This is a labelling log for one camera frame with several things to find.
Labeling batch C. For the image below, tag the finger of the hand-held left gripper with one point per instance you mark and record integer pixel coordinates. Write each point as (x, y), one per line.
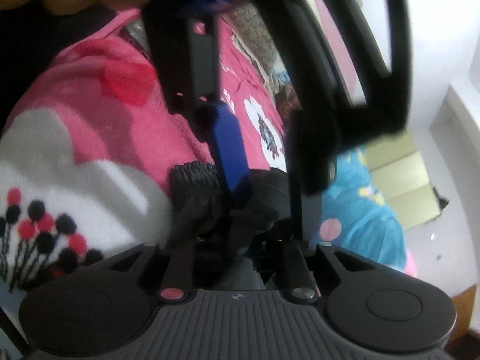
(311, 150)
(230, 150)

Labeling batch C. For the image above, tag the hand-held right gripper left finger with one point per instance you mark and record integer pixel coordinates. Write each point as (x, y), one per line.
(180, 266)

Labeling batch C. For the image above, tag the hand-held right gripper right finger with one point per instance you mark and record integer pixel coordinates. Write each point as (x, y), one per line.
(296, 270)

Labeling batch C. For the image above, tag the dark grey shorts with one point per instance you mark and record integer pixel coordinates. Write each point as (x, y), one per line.
(262, 191)

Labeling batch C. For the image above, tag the pink and blue quilt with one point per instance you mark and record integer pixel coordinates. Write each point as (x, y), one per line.
(360, 210)

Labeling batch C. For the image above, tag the pale yellow wardrobe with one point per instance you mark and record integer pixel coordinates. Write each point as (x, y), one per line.
(405, 180)

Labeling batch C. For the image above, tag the pink and white headboard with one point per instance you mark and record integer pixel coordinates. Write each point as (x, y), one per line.
(337, 45)

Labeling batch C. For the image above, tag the green leaf print pillow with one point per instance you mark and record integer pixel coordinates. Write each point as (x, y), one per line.
(255, 37)

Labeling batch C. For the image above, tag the pink floral bed blanket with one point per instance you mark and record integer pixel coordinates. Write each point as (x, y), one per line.
(75, 138)

